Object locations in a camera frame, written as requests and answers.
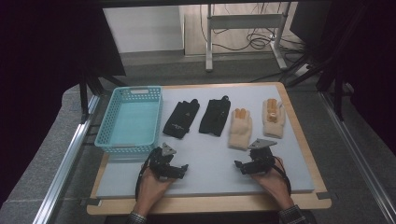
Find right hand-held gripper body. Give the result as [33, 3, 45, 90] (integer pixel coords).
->
[246, 138, 278, 175]

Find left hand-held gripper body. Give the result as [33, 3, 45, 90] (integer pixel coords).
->
[148, 142, 179, 180]

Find cream glove with orange fingertips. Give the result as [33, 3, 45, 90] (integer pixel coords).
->
[262, 98, 287, 139]
[228, 107, 253, 151]

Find black glove with triangle logo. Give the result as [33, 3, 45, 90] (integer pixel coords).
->
[162, 98, 201, 140]

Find light blue plastic basket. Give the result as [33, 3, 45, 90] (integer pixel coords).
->
[93, 85, 164, 155]

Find plain black glove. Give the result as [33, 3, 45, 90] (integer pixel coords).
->
[198, 95, 232, 137]

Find person's right hand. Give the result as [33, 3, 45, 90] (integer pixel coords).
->
[250, 156, 295, 211]

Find person's left hand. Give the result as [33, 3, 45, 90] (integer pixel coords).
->
[134, 169, 177, 217]

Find grey foam mat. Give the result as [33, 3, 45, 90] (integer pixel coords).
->
[95, 84, 316, 200]

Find grey tape piece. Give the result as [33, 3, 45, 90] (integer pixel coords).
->
[316, 190, 339, 201]
[79, 198, 103, 207]

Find white power strip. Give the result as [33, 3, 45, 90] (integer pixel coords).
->
[293, 63, 311, 77]

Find black metal stand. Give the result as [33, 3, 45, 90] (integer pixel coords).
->
[281, 46, 356, 122]
[78, 66, 129, 123]

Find white panel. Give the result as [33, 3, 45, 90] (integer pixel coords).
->
[102, 6, 185, 54]

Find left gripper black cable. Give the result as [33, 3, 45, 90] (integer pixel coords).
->
[134, 148, 161, 201]

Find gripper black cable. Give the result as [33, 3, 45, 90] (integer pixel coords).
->
[269, 156, 292, 198]
[134, 148, 161, 201]

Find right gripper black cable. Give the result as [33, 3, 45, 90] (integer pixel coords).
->
[269, 156, 292, 198]

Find aluminium rail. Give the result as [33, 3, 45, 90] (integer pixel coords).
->
[318, 91, 396, 219]
[32, 94, 101, 224]

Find black cables on floor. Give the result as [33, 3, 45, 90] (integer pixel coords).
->
[198, 3, 307, 54]

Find white metal desk frame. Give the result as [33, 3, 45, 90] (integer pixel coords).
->
[205, 3, 290, 73]

